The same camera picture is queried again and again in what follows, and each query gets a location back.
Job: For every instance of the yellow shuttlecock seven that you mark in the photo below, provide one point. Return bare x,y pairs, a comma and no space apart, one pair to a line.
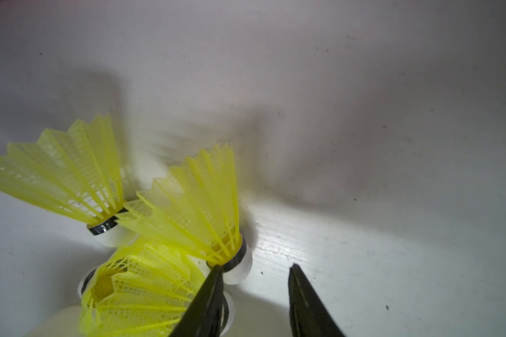
74,173

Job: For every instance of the yellow shuttlecock eight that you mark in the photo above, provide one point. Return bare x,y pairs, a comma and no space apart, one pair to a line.
143,289

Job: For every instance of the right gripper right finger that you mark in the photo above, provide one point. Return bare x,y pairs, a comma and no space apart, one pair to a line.
308,316

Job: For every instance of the yellow shuttlecock six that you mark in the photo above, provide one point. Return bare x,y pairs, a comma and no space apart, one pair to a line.
195,208

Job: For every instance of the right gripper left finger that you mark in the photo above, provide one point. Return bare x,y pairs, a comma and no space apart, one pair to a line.
204,315

